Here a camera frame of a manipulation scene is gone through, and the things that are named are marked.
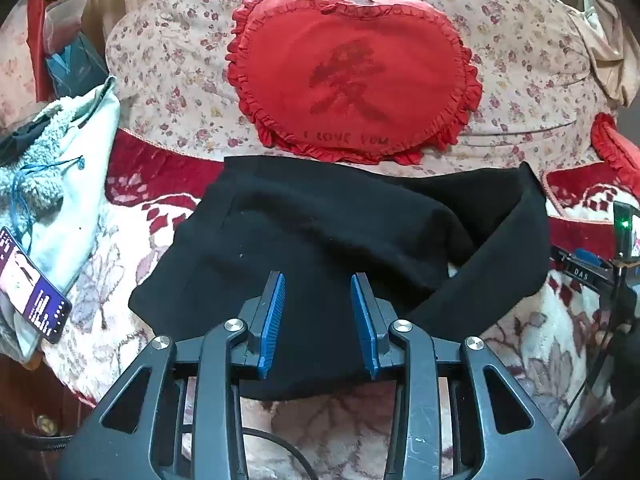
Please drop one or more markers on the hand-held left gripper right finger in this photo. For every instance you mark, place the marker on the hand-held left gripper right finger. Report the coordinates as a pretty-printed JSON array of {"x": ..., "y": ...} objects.
[{"x": 362, "y": 325}]

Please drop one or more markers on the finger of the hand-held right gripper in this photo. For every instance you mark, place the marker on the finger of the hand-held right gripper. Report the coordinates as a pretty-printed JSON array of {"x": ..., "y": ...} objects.
[{"x": 582, "y": 272}]

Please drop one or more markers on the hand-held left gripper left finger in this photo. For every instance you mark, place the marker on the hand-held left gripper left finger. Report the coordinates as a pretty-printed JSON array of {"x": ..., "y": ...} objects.
[{"x": 272, "y": 325}]

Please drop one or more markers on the black pants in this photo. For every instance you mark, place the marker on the black pants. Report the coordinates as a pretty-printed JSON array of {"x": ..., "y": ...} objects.
[{"x": 310, "y": 240}]

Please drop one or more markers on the red and white patterned blanket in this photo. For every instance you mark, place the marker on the red and white patterned blanket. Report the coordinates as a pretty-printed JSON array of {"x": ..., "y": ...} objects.
[{"x": 115, "y": 260}]

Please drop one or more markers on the beige cloth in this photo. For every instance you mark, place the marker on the beige cloth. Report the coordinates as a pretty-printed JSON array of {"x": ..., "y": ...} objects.
[{"x": 600, "y": 50}]

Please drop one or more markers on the light blue fleece jacket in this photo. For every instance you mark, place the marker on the light blue fleece jacket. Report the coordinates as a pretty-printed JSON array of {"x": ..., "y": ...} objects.
[{"x": 85, "y": 185}]

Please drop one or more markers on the smartphone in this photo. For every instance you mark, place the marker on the smartphone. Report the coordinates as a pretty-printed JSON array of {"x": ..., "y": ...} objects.
[{"x": 35, "y": 295}]

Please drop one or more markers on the red heart-shaped frilled pillow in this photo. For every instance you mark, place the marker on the red heart-shaped frilled pillow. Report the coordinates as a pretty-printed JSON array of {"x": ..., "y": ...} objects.
[{"x": 350, "y": 85}]

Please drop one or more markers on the floral quilt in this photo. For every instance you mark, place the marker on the floral quilt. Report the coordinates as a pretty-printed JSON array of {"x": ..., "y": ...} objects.
[{"x": 170, "y": 60}]

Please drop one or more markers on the black cloth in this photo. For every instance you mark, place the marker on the black cloth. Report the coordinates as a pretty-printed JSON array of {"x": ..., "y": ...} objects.
[{"x": 15, "y": 145}]

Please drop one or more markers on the teal bag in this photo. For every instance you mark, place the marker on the teal bag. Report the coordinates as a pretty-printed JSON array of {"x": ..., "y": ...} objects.
[{"x": 75, "y": 65}]

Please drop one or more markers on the tan pleated cloth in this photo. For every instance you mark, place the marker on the tan pleated cloth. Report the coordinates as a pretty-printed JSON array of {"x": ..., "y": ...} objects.
[{"x": 110, "y": 0}]

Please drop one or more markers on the clear plastic bag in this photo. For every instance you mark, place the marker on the clear plastic bag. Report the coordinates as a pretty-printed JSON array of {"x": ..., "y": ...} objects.
[{"x": 65, "y": 20}]

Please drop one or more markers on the red cloth strip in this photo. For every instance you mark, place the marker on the red cloth strip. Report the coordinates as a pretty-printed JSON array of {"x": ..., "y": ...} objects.
[{"x": 37, "y": 35}]

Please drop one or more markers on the wooden bed frame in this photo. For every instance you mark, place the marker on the wooden bed frame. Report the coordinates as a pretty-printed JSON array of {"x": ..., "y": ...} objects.
[{"x": 30, "y": 395}]

